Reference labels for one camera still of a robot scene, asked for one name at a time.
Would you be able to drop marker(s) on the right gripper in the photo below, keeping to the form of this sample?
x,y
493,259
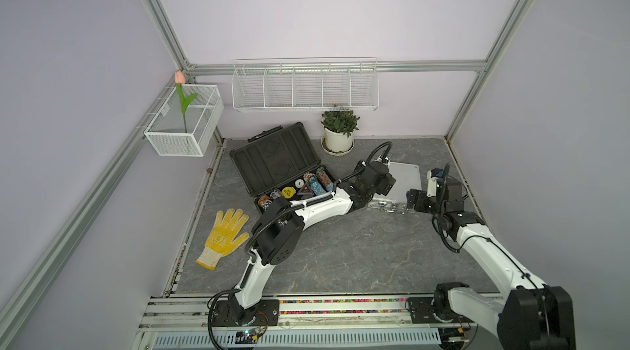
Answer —
x,y
412,195

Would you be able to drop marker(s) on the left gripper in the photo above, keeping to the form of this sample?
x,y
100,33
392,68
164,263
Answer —
x,y
386,185

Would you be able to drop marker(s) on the silver aluminium poker case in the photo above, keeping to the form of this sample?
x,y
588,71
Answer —
x,y
407,177

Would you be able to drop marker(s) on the black plastic poker case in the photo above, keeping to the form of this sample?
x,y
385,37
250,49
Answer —
x,y
275,159

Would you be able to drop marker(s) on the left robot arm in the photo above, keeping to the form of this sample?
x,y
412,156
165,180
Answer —
x,y
279,229

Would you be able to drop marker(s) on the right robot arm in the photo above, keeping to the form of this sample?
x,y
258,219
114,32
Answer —
x,y
531,314

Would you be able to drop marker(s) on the blue white chip stack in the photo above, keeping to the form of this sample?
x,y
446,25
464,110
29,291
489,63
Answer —
x,y
324,179

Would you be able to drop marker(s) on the white potted green plant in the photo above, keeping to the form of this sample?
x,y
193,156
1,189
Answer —
x,y
339,127

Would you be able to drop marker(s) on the yellow round chip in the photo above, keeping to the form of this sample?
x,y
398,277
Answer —
x,y
288,192

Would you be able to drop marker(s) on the yellow work glove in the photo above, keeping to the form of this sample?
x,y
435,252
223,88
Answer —
x,y
225,237

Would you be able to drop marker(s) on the pink artificial tulip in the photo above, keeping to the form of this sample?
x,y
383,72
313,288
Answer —
x,y
185,101

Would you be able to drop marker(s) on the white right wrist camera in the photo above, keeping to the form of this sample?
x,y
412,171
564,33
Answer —
x,y
435,177

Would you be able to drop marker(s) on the long white wire shelf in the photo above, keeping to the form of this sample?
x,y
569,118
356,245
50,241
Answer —
x,y
305,84

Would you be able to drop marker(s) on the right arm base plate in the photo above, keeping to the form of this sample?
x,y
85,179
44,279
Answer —
x,y
422,311

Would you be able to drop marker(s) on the white wire basket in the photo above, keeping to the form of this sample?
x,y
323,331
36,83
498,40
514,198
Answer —
x,y
165,131

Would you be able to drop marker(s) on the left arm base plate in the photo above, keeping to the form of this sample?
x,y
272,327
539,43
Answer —
x,y
261,313

